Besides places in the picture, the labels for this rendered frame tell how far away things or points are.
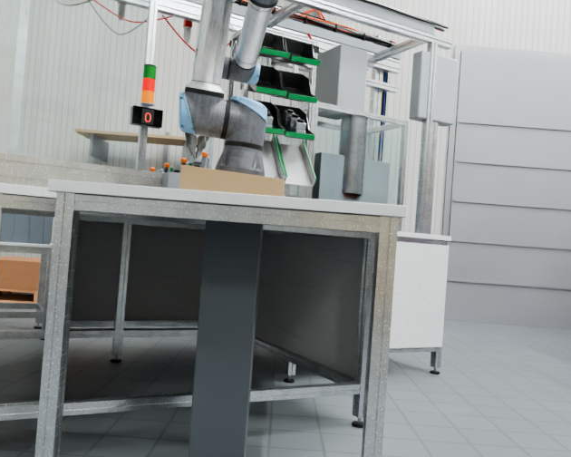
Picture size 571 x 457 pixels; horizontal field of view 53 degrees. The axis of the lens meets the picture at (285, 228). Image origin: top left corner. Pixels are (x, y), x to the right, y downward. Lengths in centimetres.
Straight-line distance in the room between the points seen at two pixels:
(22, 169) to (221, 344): 86
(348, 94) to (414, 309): 135
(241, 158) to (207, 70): 27
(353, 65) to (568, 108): 422
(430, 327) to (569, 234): 383
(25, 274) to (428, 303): 373
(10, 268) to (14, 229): 186
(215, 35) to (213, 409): 106
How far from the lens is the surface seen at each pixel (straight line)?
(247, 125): 170
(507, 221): 697
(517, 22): 751
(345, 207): 144
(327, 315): 277
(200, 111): 170
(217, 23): 173
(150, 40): 252
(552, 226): 717
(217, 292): 167
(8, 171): 202
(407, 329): 356
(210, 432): 175
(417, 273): 357
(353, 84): 356
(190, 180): 159
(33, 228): 405
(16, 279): 586
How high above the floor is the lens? 75
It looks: 1 degrees up
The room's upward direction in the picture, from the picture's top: 4 degrees clockwise
